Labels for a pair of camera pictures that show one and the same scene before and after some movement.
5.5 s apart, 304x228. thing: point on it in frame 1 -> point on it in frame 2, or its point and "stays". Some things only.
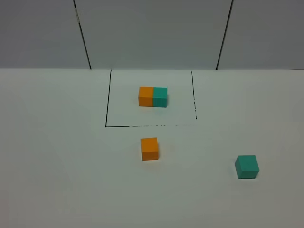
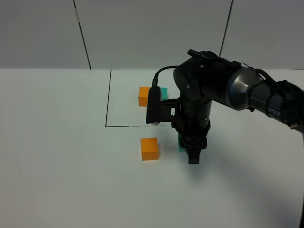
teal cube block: (246, 166) -> (182, 146)
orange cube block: (149, 148) stays
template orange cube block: (146, 96) stays
